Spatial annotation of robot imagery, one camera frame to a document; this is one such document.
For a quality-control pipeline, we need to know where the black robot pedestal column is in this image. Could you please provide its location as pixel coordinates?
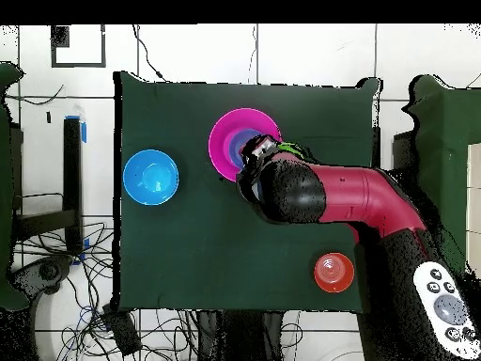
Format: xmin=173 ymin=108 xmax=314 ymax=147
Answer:
xmin=196 ymin=309 xmax=285 ymax=361

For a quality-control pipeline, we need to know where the tangle of black cables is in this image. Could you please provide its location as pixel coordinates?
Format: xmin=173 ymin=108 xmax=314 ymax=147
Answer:
xmin=14 ymin=221 xmax=198 ymax=361

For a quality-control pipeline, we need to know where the black pedestal foot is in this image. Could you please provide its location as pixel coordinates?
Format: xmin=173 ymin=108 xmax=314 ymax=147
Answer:
xmin=8 ymin=255 xmax=74 ymax=298

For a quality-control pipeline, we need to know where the large pink bowl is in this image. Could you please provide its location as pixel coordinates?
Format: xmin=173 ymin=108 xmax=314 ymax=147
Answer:
xmin=208 ymin=107 xmax=283 ymax=183

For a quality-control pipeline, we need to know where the black power brick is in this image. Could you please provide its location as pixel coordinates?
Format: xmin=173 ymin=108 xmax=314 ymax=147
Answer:
xmin=102 ymin=304 xmax=143 ymax=356

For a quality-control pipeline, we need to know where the dark green tablecloth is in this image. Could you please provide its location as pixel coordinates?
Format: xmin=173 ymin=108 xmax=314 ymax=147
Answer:
xmin=113 ymin=71 xmax=382 ymax=315

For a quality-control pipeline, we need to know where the green cloth covered side table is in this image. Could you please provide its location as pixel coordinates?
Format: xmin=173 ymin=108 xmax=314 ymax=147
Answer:
xmin=401 ymin=74 xmax=481 ymax=279
xmin=0 ymin=61 xmax=30 ymax=312

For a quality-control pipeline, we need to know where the large light blue bowl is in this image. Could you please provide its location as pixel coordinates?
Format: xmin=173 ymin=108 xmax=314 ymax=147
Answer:
xmin=122 ymin=149 xmax=180 ymax=207

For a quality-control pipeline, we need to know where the black floor cable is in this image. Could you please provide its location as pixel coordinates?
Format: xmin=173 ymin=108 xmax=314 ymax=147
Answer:
xmin=131 ymin=24 xmax=168 ymax=82

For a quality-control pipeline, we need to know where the lime green bowl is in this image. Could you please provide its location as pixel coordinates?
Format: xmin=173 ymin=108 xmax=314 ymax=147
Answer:
xmin=277 ymin=141 xmax=305 ymax=159

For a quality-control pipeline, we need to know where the orange bowl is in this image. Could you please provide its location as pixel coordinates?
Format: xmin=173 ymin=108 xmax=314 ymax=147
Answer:
xmin=313 ymin=252 xmax=355 ymax=294

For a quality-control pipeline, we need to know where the black stand with blue tape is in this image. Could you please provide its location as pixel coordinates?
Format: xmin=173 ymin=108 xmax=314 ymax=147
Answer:
xmin=10 ymin=115 xmax=88 ymax=266

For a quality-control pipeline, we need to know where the small light blue bowl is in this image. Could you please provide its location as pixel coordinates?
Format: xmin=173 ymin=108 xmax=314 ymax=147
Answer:
xmin=224 ymin=127 xmax=262 ymax=169

